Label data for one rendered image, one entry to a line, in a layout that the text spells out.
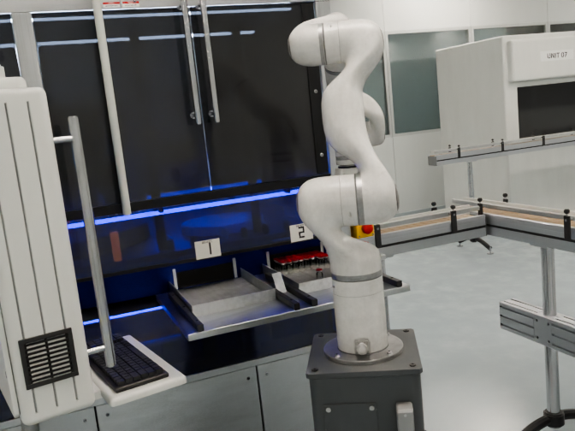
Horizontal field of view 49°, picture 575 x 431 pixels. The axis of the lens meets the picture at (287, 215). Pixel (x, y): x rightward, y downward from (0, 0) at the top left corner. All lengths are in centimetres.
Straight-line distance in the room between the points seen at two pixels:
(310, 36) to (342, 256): 52
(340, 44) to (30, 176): 76
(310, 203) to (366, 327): 31
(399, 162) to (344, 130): 635
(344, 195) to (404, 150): 643
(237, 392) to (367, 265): 99
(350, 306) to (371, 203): 24
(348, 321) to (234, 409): 93
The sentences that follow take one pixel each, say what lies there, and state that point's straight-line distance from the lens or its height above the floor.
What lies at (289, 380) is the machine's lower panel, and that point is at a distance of 236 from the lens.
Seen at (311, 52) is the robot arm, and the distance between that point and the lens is 156.
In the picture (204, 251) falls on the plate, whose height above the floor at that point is 101.
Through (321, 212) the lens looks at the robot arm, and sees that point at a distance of 142.
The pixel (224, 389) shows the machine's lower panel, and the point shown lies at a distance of 229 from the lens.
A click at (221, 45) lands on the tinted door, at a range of 215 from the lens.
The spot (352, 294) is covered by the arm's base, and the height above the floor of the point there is 102.
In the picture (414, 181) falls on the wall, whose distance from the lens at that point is 794.
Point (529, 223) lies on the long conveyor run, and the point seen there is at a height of 92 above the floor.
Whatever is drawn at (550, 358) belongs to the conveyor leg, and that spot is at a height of 37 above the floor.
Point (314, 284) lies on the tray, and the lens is 200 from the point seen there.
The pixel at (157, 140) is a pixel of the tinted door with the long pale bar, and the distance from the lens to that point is 208.
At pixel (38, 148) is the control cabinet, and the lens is 150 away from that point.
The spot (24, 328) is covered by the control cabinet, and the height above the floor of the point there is 103.
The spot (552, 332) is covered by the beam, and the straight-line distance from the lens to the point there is 270.
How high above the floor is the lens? 144
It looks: 9 degrees down
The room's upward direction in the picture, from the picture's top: 6 degrees counter-clockwise
